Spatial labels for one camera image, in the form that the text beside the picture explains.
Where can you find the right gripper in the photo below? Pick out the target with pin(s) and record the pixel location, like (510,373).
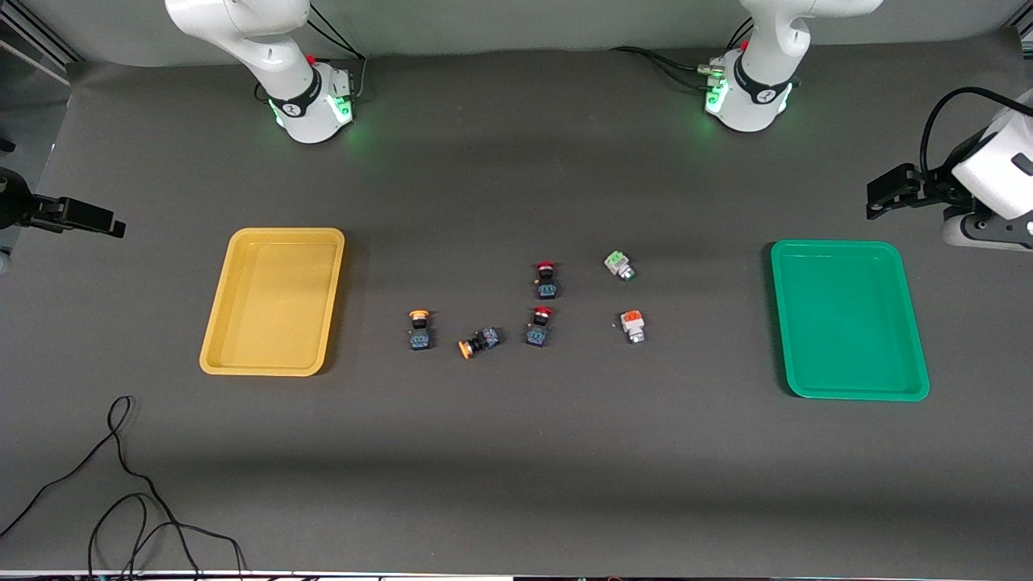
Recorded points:
(16,206)

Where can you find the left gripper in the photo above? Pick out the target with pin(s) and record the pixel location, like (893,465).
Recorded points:
(930,188)

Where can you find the green button with orange block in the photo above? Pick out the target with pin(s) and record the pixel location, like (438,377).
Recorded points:
(633,326)

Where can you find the yellow mushroom push button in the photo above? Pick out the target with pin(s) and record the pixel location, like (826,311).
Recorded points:
(484,340)
(420,337)

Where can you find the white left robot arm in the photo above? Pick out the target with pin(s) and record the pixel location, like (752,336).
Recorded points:
(759,89)

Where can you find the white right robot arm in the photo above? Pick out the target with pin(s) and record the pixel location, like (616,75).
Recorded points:
(299,89)

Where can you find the green plastic tray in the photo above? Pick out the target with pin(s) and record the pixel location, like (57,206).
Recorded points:
(847,323)

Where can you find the yellow plastic tray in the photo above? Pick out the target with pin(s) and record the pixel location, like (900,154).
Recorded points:
(274,307)

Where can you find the red mushroom push button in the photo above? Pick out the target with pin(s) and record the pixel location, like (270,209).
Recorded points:
(547,287)
(537,332)

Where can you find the dark grey table cloth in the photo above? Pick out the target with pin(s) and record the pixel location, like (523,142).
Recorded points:
(516,161)

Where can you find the aluminium frame rails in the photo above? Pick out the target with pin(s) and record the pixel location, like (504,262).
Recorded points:
(44,34)

